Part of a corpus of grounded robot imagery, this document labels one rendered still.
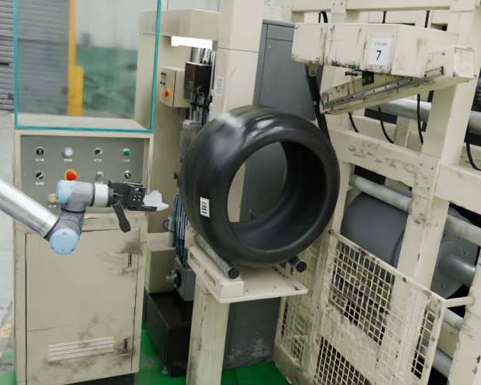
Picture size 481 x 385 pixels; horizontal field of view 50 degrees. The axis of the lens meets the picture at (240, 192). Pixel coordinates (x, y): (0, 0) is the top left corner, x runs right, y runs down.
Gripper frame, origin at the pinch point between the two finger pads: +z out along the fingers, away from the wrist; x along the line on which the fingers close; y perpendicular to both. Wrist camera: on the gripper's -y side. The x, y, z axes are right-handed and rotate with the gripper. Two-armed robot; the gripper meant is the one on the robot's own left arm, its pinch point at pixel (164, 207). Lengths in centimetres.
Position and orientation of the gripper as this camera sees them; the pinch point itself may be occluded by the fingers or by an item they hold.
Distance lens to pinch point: 177.5
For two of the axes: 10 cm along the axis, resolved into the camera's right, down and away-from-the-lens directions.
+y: 2.2, -9.5, -2.2
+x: -4.1, -2.9, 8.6
